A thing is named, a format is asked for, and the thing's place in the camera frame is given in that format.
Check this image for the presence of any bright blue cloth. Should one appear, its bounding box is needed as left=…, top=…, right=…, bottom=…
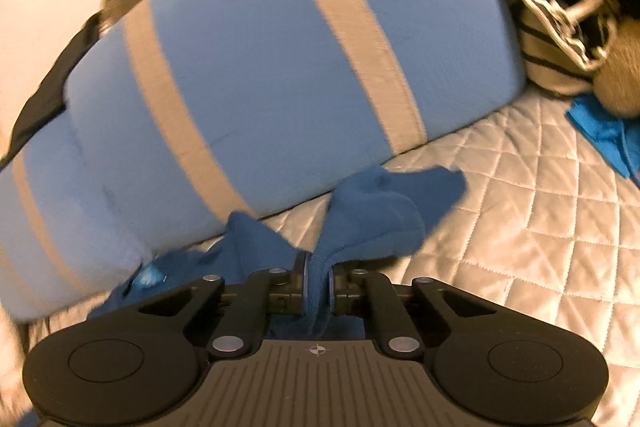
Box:
left=566, top=94, right=640, bottom=185

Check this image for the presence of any quilted grey bed cover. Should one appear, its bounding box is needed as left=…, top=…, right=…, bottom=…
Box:
left=1, top=88, right=639, bottom=426

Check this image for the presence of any black garment behind pillows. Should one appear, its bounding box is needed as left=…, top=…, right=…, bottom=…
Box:
left=1, top=12, right=102, bottom=169

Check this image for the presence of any blue striped pillow right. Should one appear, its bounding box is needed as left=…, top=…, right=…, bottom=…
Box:
left=66, top=0, right=525, bottom=237

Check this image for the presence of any blue striped pillow left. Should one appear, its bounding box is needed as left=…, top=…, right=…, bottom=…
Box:
left=1, top=114, right=164, bottom=321

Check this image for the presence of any blue striped pillow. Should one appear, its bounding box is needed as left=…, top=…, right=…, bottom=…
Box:
left=1, top=114, right=164, bottom=321
left=66, top=0, right=525, bottom=237

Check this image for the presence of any dark blue sweatshirt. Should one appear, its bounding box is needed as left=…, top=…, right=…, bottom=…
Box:
left=89, top=167, right=466, bottom=339

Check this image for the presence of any brown plush toy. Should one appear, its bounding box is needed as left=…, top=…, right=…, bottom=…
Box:
left=593, top=57, right=640, bottom=119

